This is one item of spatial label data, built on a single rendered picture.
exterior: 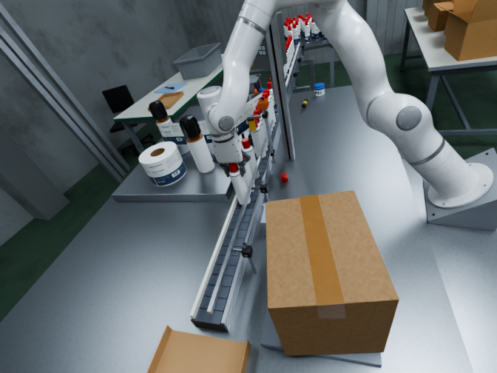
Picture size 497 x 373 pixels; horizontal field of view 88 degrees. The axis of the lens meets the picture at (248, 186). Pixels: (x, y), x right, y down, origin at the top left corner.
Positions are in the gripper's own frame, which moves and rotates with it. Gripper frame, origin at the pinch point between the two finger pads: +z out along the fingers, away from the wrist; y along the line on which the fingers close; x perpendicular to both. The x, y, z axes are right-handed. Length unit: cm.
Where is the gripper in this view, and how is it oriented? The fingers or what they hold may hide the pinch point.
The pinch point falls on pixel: (234, 171)
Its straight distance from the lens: 99.4
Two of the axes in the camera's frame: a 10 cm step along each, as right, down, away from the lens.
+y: -9.5, 0.2, 3.1
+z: 2.2, 7.5, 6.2
